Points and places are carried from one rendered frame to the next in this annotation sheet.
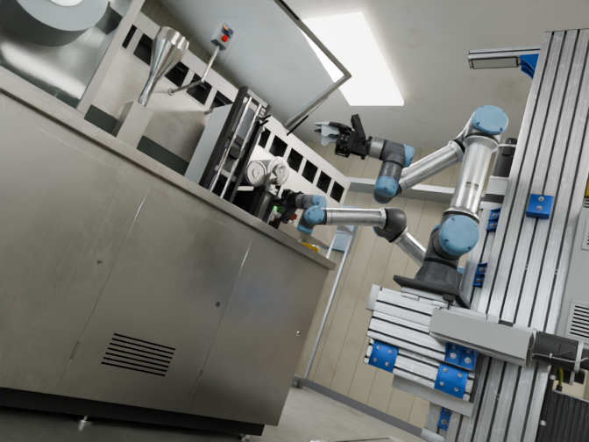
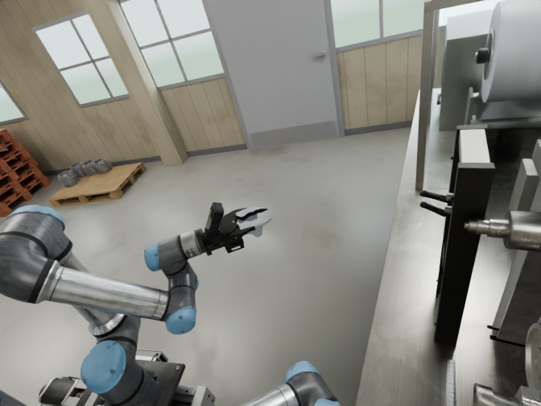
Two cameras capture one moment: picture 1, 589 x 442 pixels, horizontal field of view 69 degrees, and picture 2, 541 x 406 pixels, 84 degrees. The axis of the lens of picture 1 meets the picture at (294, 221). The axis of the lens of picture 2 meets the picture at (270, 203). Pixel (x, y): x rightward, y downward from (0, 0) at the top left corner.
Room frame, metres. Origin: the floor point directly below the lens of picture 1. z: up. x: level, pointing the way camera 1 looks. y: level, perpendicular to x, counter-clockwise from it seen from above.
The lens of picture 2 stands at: (2.14, -0.12, 1.75)
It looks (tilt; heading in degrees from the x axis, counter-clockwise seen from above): 35 degrees down; 165
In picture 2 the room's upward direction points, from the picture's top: 17 degrees counter-clockwise
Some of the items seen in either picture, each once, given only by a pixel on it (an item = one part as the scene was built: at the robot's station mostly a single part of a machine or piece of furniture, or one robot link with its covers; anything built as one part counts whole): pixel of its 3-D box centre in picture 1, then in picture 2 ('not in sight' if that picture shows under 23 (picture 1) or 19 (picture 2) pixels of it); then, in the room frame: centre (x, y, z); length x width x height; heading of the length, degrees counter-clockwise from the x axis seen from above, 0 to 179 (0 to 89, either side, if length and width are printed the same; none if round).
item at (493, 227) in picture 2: not in sight; (485, 226); (1.89, 0.30, 1.34); 0.06 x 0.03 x 0.03; 41
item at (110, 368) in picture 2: (445, 245); (111, 369); (1.48, -0.54, 0.98); 0.13 x 0.12 x 0.14; 170
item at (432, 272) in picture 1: (436, 276); (131, 389); (1.49, -0.54, 0.87); 0.15 x 0.15 x 0.10
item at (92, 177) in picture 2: not in sight; (95, 178); (-2.45, -1.30, 0.16); 1.17 x 0.80 x 0.33; 55
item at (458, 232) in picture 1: (470, 181); (80, 290); (1.36, -0.52, 1.19); 0.15 x 0.12 x 0.55; 170
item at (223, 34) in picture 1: (223, 35); not in sight; (1.78, 0.60, 1.66); 0.07 x 0.07 x 0.10; 42
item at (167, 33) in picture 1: (170, 43); not in sight; (1.73, 0.78, 1.50); 0.14 x 0.14 x 0.06
